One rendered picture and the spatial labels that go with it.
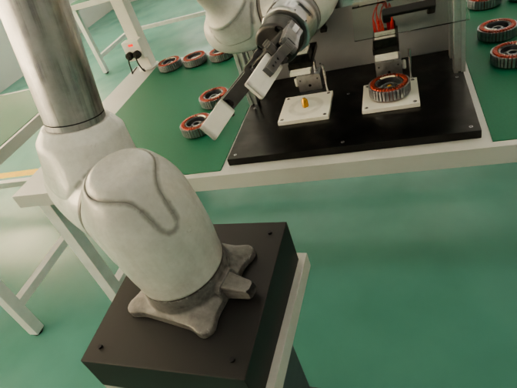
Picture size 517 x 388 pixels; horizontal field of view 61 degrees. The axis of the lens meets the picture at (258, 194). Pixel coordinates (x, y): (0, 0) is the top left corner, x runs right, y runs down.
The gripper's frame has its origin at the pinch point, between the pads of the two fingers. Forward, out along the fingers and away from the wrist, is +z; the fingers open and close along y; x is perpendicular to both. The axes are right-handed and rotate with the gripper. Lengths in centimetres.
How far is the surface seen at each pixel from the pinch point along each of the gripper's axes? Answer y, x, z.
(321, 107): -36, 27, -53
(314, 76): -40, 21, -67
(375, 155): -19, 38, -36
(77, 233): -120, -4, -9
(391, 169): -18, 44, -34
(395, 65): -22, 36, -73
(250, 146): -47, 17, -35
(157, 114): -94, -8, -55
